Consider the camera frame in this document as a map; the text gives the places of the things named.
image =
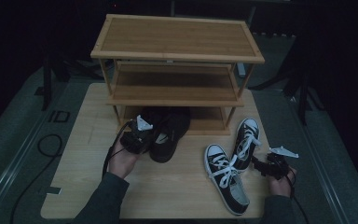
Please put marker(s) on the person's right hand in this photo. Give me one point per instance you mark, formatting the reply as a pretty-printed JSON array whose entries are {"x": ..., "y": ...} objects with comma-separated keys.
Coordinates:
[{"x": 280, "y": 186}]

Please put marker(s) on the black metal stand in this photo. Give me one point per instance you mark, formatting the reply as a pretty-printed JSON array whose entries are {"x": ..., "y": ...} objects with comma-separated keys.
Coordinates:
[
  {"x": 46, "y": 90},
  {"x": 303, "y": 102}
]

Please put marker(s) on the grey stand foot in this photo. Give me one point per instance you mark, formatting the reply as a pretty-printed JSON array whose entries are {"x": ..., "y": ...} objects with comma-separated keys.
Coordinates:
[{"x": 241, "y": 70}]

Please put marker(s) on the black slip-on shoe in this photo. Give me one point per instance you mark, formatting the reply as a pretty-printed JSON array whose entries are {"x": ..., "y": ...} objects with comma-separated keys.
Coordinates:
[
  {"x": 171, "y": 151},
  {"x": 154, "y": 115}
]

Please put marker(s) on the person's left hand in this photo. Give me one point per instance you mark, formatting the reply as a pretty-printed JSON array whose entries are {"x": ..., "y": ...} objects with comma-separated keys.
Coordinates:
[{"x": 122, "y": 163}]

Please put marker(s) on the grey metal floor rail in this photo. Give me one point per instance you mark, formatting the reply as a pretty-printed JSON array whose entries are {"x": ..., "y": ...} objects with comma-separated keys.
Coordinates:
[
  {"x": 12, "y": 174},
  {"x": 323, "y": 174}
]

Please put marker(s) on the grey metal pole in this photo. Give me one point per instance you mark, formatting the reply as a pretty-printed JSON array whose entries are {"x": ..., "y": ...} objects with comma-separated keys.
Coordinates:
[{"x": 251, "y": 17}]

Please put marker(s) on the black canvas sneaker white laces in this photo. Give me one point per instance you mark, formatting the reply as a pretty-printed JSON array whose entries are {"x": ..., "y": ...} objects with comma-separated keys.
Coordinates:
[
  {"x": 248, "y": 130},
  {"x": 227, "y": 189}
]

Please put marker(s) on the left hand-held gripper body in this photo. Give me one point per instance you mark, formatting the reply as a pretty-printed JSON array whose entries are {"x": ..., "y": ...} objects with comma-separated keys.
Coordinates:
[{"x": 135, "y": 140}]

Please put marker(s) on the wooden three-tier shoe rack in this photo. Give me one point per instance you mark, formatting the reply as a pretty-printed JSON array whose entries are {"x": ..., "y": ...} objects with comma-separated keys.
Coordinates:
[{"x": 174, "y": 37}]

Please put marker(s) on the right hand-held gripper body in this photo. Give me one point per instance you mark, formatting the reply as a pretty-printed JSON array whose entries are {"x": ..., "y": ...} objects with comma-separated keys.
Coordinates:
[{"x": 278, "y": 165}]

